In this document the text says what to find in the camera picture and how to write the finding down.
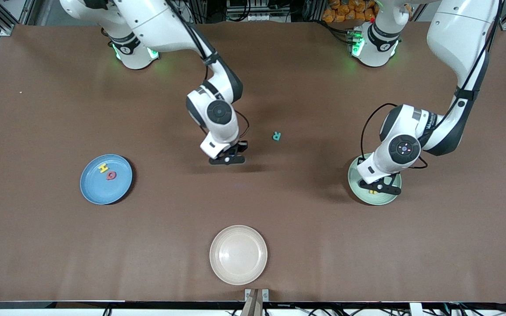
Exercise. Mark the yellow uppercase letter H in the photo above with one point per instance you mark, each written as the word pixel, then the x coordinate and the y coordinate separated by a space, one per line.
pixel 103 168

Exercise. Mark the red uppercase letter Q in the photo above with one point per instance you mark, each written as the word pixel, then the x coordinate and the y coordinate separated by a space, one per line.
pixel 111 173

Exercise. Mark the orange fruit bag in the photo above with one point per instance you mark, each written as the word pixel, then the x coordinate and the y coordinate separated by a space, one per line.
pixel 345 11

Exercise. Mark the beige plate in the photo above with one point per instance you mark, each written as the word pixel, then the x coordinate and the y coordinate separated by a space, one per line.
pixel 238 254

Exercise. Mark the green plate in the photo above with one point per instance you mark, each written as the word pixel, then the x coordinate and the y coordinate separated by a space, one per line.
pixel 382 199

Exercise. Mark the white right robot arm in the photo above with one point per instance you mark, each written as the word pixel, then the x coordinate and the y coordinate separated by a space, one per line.
pixel 160 22

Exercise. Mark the beige pole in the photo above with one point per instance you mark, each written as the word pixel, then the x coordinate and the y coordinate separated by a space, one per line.
pixel 253 307

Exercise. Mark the blue plate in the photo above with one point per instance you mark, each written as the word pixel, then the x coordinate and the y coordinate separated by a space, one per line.
pixel 103 193

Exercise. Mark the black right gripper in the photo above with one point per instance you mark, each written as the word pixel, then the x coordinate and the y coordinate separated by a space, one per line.
pixel 240 146

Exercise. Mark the teal uppercase letter R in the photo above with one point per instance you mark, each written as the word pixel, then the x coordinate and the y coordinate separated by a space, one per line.
pixel 276 137

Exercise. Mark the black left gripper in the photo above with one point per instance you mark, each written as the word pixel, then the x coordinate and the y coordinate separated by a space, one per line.
pixel 358 162

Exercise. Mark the metal table edge bracket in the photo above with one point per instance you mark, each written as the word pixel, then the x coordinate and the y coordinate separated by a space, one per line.
pixel 247 294

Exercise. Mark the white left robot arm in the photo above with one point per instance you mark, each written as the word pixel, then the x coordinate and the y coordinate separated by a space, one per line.
pixel 459 39

